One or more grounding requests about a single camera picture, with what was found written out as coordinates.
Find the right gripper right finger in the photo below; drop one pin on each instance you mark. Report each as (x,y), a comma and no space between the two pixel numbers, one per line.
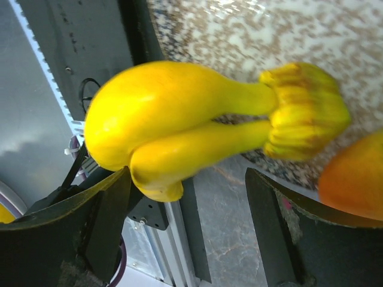
(303,242)

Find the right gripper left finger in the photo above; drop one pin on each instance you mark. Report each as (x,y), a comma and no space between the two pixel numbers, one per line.
(74,242)

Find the fake mango fruit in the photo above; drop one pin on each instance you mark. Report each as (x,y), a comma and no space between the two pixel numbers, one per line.
(352,181)

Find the yellow fake banana bunch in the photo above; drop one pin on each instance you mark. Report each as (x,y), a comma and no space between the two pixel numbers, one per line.
(165,121)

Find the speckled glass plate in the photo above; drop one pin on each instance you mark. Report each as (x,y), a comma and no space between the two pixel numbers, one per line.
(240,39)

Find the grey slotted cable duct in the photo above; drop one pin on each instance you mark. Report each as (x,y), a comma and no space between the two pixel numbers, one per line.
(76,127)

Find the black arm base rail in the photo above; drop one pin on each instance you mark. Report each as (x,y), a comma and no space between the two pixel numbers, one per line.
(85,44)

